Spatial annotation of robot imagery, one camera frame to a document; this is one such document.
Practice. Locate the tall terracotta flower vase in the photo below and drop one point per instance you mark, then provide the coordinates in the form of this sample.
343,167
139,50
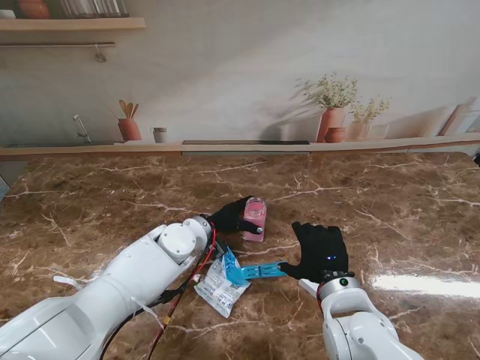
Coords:
332,120

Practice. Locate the wooden wall shelf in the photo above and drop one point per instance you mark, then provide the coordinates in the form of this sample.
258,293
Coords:
75,24

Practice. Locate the small terracotta pot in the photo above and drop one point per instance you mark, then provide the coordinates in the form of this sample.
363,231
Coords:
335,135

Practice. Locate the terracotta utensil pot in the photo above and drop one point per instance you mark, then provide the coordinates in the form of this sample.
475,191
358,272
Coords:
129,129

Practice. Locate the white and blue salt bag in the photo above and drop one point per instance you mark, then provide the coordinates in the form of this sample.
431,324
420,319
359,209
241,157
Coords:
221,288

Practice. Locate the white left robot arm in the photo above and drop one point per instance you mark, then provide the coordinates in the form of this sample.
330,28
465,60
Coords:
93,300

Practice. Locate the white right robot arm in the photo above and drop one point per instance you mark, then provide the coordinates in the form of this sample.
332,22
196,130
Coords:
356,322

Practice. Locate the row of glass jars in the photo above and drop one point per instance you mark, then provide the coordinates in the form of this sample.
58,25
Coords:
93,7

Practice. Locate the metal hanging rail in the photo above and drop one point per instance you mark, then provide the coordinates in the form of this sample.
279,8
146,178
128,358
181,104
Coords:
56,44

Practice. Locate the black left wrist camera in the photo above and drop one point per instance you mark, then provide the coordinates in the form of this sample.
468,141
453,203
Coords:
221,249

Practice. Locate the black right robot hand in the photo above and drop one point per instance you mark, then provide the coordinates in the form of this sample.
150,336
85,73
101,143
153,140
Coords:
324,251

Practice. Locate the terracotta jar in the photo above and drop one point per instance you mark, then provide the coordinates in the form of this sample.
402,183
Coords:
33,8

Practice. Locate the wooden cutting boards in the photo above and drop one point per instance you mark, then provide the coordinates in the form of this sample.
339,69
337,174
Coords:
455,120

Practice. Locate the dark object at table edge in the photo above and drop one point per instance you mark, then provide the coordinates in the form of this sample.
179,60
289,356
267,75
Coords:
477,159

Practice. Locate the grey mug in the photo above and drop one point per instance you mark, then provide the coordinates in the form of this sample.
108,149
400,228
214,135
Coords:
160,135

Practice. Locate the chrome faucet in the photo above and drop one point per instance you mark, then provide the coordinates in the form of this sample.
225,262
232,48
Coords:
84,131

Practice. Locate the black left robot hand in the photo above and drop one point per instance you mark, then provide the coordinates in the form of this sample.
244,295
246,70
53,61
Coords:
230,217

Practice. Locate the blue plastic bag clip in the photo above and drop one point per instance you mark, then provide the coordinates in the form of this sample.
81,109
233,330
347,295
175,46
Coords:
255,272

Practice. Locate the wooden counter ledge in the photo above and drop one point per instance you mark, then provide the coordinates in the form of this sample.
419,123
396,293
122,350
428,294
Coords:
75,150

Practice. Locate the grey panel edge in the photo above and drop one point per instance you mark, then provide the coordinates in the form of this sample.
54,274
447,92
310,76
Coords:
3,187

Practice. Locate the clear bottle with pink seasoning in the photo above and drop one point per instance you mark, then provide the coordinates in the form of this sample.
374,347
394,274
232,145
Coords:
255,221

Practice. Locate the white bowl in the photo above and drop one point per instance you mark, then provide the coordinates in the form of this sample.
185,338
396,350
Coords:
6,14

